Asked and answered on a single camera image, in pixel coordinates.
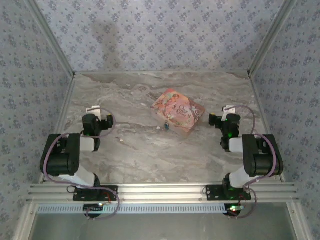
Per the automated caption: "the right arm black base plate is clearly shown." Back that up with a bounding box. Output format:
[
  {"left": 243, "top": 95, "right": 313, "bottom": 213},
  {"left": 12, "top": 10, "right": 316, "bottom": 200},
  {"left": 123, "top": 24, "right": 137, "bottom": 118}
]
[{"left": 205, "top": 184, "right": 252, "bottom": 202}]

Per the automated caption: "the white slotted cable duct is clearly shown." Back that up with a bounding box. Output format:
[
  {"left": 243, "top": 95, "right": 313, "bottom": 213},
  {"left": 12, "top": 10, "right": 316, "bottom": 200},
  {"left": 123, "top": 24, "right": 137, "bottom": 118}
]
[{"left": 36, "top": 202, "right": 230, "bottom": 215}]

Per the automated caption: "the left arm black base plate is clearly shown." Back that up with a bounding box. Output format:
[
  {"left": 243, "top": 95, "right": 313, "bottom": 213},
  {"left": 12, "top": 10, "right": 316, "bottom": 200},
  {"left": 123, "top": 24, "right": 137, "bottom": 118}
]
[{"left": 72, "top": 185, "right": 119, "bottom": 202}]

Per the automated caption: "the aluminium frame post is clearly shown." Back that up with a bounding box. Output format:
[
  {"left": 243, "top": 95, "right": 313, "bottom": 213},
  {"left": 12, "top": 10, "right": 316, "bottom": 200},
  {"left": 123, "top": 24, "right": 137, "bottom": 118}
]
[
  {"left": 247, "top": 0, "right": 300, "bottom": 77},
  {"left": 26, "top": 0, "right": 76, "bottom": 77}
]

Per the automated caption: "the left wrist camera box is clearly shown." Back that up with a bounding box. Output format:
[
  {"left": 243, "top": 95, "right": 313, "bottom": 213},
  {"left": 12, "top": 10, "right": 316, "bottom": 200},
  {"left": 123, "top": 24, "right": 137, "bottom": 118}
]
[{"left": 86, "top": 105, "right": 102, "bottom": 117}]

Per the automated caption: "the controller board with LED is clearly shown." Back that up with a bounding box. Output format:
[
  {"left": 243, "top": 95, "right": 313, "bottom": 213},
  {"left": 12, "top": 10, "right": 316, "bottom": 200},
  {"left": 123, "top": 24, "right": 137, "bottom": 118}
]
[
  {"left": 83, "top": 202, "right": 106, "bottom": 216},
  {"left": 224, "top": 203, "right": 245, "bottom": 217}
]

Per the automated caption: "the aluminium frame leg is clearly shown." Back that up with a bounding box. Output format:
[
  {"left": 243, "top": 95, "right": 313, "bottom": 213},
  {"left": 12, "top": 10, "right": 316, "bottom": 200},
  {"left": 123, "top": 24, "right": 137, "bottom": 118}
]
[
  {"left": 13, "top": 201, "right": 38, "bottom": 240},
  {"left": 286, "top": 201, "right": 311, "bottom": 240}
]

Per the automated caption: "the pink book-shaped box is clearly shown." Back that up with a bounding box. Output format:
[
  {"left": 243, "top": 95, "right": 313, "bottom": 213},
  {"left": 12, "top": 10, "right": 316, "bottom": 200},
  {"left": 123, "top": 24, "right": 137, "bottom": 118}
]
[{"left": 150, "top": 87, "right": 206, "bottom": 138}]

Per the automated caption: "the long aluminium base rail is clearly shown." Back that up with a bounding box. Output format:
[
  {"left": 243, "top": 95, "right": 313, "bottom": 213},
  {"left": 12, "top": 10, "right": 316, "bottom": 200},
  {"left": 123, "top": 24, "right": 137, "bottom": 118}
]
[{"left": 26, "top": 181, "right": 300, "bottom": 203}]

